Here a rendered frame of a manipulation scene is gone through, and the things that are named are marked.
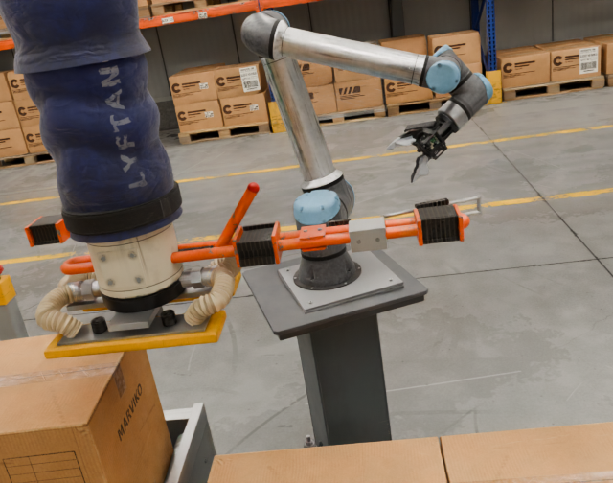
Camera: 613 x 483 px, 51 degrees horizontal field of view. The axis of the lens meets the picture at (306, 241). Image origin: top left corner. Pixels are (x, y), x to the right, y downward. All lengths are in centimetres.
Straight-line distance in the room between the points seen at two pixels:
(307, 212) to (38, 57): 107
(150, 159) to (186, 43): 867
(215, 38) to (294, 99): 769
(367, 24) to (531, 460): 831
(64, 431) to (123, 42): 74
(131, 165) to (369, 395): 137
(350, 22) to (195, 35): 220
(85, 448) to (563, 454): 109
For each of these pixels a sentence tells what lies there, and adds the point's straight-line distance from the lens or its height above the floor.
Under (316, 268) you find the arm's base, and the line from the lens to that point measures 207.
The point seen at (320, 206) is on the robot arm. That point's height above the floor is 103.
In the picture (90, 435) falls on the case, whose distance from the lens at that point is 139.
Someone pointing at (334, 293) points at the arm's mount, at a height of 77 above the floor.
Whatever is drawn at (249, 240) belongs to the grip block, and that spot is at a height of 123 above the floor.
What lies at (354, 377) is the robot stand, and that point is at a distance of 223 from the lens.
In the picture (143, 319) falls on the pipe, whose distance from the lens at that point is 127.
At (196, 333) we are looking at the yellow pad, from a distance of 123.
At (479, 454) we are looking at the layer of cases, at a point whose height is 54.
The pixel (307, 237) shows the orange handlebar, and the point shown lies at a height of 123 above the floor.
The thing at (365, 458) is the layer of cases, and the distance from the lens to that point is 173.
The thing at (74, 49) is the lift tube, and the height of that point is 163.
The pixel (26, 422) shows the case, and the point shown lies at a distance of 145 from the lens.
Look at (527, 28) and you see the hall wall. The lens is 990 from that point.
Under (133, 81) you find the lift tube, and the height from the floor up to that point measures 156.
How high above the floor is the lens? 166
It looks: 21 degrees down
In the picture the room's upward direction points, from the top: 9 degrees counter-clockwise
